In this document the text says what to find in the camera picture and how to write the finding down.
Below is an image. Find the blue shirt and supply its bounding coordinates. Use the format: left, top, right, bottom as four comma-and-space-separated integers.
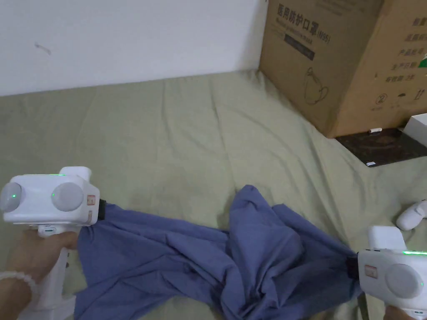
74, 184, 364, 320

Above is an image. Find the dark patterned side table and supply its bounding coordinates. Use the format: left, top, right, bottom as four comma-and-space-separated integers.
334, 126, 427, 168

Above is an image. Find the large brown cardboard carton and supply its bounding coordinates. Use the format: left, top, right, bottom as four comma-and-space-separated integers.
259, 0, 427, 139

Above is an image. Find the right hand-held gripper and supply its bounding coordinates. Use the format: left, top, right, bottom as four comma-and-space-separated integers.
346, 225, 427, 320

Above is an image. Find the person's right hand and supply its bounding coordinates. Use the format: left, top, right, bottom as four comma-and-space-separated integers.
383, 306, 427, 320

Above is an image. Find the white box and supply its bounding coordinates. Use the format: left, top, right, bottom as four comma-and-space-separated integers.
402, 112, 427, 148

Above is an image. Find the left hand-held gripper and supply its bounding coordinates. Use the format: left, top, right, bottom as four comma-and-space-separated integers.
0, 166, 107, 320

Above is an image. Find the person's left forearm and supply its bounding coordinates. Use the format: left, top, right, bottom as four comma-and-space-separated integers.
0, 270, 42, 320

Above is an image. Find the person's left hand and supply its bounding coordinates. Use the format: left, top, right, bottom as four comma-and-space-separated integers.
0, 229, 79, 294

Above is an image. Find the bed with pale green sheet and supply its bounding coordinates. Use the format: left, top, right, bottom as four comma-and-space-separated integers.
0, 68, 427, 320

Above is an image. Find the white hand controller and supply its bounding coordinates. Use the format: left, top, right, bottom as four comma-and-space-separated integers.
395, 199, 427, 231

